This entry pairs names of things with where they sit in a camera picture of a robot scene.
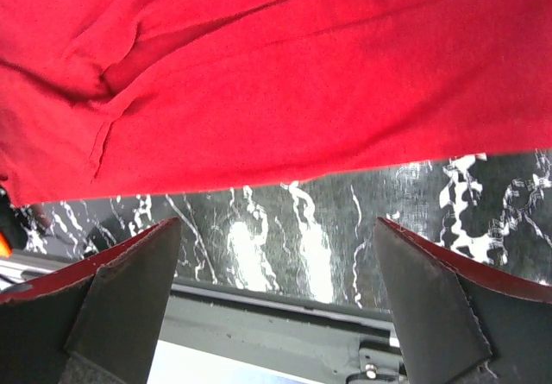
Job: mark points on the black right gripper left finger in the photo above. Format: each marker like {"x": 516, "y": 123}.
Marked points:
{"x": 114, "y": 337}

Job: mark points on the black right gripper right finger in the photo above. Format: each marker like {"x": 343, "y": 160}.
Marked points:
{"x": 440, "y": 338}

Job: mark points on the dark red polo shirt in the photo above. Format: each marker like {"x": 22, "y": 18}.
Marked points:
{"x": 108, "y": 97}

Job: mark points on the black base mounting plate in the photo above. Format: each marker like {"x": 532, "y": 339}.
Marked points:
{"x": 206, "y": 331}

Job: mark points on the folded orange t shirt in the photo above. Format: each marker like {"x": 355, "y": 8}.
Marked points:
{"x": 5, "y": 249}

